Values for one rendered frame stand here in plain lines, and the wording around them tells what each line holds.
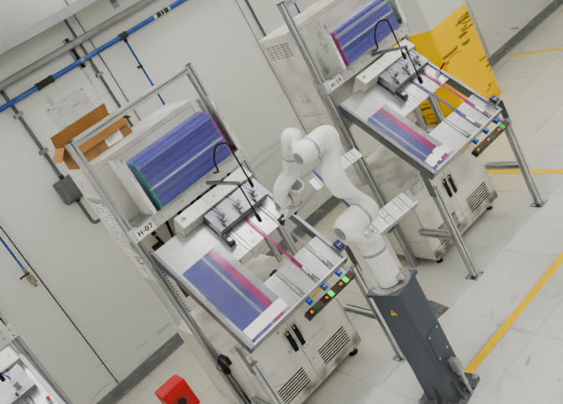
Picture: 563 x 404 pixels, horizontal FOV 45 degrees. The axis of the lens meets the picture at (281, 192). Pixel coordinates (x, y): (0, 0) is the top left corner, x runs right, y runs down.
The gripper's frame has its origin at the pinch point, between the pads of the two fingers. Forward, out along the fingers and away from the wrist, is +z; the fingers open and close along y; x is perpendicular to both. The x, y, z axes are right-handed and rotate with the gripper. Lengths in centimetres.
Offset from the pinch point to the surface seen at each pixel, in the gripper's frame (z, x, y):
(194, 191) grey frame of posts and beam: 3, -45, 23
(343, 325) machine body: 64, 50, -4
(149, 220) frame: 1, -46, 52
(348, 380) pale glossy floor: 73, 73, 14
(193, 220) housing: 5.1, -33.3, 34.0
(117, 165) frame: -19, -71, 50
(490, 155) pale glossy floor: 117, 33, -216
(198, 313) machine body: 80, -16, 46
